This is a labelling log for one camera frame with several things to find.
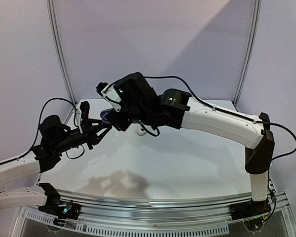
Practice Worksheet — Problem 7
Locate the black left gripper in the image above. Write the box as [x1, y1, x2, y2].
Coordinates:
[53, 118, 111, 154]

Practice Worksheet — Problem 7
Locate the translucent blue charging case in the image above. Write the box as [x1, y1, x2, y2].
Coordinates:
[100, 109, 112, 124]

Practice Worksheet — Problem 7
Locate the white charging case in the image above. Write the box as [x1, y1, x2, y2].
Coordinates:
[136, 128, 147, 136]

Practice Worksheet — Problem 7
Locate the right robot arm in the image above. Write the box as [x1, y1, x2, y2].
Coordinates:
[100, 72, 275, 215]

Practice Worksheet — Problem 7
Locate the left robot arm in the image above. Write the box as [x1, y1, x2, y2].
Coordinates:
[0, 115, 112, 215]

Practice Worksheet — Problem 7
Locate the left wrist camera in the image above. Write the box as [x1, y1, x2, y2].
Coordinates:
[74, 101, 90, 133]

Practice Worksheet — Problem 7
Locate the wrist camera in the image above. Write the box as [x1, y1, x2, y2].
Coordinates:
[96, 82, 121, 112]
[74, 101, 90, 133]

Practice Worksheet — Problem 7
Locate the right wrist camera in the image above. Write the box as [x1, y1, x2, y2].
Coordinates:
[96, 82, 121, 112]

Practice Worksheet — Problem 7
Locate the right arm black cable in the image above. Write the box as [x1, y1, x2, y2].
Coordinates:
[106, 75, 296, 163]

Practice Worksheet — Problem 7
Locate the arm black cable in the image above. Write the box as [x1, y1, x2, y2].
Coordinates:
[0, 98, 86, 168]
[106, 75, 296, 163]

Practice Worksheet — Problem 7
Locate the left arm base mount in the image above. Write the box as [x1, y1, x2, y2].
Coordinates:
[38, 200, 82, 227]

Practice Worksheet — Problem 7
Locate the perforated white cable tray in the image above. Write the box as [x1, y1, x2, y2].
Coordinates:
[14, 210, 229, 237]

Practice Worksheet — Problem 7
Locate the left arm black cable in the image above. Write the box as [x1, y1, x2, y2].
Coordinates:
[0, 98, 86, 168]

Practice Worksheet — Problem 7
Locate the aluminium front rail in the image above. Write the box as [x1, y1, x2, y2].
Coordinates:
[19, 190, 291, 223]

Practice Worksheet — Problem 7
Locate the left aluminium corner post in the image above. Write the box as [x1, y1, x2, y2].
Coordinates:
[46, 0, 76, 103]

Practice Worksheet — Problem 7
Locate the aluminium corner post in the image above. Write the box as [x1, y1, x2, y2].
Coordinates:
[46, 0, 76, 103]
[232, 0, 261, 107]

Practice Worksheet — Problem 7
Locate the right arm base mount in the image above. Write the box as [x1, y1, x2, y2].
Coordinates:
[228, 198, 273, 220]

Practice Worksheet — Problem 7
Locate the right aluminium corner post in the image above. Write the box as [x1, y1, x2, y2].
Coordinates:
[232, 0, 261, 107]

